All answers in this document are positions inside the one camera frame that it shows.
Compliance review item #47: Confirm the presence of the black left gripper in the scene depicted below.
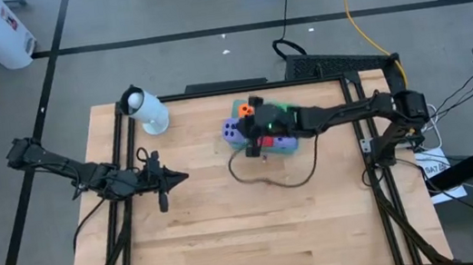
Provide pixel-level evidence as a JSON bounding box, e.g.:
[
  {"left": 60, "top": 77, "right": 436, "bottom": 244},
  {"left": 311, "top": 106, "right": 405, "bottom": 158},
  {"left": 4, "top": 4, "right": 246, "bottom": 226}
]
[{"left": 129, "top": 145, "right": 194, "bottom": 217}]

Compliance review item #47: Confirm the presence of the large red foam die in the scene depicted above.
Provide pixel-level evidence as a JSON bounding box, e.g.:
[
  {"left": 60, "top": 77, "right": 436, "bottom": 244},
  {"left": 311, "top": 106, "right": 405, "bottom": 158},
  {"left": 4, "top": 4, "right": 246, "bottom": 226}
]
[{"left": 256, "top": 134, "right": 277, "bottom": 150}]

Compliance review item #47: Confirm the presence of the large purple foam die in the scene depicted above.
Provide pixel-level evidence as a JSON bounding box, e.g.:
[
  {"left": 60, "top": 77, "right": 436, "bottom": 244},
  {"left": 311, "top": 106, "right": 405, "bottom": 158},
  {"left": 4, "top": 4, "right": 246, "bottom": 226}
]
[
  {"left": 220, "top": 115, "right": 248, "bottom": 148},
  {"left": 271, "top": 132, "right": 301, "bottom": 156}
]

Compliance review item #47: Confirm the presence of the large orange foam die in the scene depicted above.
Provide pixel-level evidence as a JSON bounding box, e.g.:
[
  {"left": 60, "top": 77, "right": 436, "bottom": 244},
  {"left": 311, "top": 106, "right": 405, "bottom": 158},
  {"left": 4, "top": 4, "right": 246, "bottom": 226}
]
[{"left": 237, "top": 102, "right": 257, "bottom": 120}]

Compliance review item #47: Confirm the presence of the large green foam die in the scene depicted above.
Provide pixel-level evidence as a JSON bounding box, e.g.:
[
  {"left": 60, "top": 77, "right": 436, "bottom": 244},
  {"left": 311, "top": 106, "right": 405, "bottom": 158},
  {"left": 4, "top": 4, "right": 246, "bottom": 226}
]
[{"left": 276, "top": 98, "right": 304, "bottom": 122}]

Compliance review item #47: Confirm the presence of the teal plastic bin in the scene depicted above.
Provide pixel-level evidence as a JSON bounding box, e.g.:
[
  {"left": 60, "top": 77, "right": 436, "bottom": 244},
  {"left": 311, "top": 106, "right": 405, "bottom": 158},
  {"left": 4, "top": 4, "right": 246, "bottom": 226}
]
[{"left": 222, "top": 91, "right": 303, "bottom": 165}]

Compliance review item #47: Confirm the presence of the black flat bar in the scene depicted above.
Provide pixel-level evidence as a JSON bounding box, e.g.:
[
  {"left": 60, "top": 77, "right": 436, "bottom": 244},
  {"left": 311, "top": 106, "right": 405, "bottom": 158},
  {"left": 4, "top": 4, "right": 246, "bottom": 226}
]
[{"left": 182, "top": 74, "right": 270, "bottom": 96}]

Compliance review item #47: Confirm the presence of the black mesh box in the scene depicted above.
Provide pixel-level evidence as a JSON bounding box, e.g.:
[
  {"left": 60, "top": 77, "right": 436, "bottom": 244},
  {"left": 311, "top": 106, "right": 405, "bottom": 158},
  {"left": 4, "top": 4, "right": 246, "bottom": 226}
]
[{"left": 281, "top": 41, "right": 396, "bottom": 84}]

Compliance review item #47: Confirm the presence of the white paper label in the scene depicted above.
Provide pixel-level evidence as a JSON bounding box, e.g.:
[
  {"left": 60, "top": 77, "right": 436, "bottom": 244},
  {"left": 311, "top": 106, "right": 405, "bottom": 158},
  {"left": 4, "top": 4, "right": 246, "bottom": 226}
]
[{"left": 412, "top": 144, "right": 470, "bottom": 208}]

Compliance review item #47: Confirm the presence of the black metal beam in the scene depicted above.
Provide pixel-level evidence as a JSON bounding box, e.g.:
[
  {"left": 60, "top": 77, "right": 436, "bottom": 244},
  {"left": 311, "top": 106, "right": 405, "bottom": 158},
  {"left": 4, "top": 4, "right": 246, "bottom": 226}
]
[{"left": 421, "top": 142, "right": 473, "bottom": 194}]

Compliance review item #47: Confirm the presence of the black metal table frame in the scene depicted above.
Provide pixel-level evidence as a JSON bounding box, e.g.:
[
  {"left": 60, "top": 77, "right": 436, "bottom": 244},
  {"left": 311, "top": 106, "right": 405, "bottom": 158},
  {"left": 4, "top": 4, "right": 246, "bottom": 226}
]
[{"left": 48, "top": 59, "right": 454, "bottom": 265}]

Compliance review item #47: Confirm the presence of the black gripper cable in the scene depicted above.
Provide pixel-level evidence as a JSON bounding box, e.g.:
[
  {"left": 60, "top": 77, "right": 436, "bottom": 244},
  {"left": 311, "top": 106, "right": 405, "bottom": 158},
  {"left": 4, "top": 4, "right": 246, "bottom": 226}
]
[{"left": 224, "top": 133, "right": 325, "bottom": 197}]

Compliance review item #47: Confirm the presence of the white camera on stand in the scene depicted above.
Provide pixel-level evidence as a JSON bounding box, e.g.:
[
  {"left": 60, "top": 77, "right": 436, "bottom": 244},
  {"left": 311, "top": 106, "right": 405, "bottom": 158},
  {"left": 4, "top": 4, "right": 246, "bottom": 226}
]
[{"left": 119, "top": 81, "right": 173, "bottom": 141}]

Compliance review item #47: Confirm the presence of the silver metal bracket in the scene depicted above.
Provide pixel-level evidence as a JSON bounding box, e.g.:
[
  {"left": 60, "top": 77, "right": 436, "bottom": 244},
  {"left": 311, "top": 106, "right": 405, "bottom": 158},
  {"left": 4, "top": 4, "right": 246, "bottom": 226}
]
[{"left": 358, "top": 135, "right": 379, "bottom": 155}]

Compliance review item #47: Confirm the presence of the yellow cable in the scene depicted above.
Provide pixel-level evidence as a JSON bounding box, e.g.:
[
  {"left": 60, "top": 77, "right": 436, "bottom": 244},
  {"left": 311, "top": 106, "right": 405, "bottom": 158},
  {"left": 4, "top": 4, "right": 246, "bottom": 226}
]
[{"left": 341, "top": 0, "right": 410, "bottom": 98}]

